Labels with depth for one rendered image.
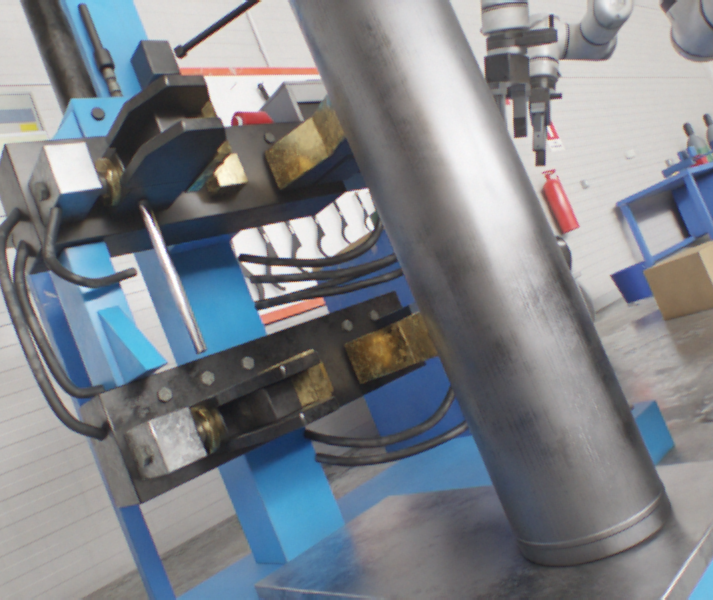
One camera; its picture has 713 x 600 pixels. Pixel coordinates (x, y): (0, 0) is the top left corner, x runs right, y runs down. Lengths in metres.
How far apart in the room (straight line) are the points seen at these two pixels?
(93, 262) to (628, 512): 0.96
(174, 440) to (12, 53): 2.89
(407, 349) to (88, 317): 0.61
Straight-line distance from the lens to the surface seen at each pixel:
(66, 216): 1.18
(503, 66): 1.19
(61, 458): 2.97
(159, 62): 1.66
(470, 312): 0.79
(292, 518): 1.50
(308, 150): 1.37
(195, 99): 1.08
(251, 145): 1.46
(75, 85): 1.55
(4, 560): 2.93
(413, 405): 2.69
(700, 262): 3.53
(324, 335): 1.36
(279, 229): 3.67
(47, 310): 1.91
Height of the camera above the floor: 0.51
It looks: 3 degrees up
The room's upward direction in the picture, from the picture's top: 23 degrees counter-clockwise
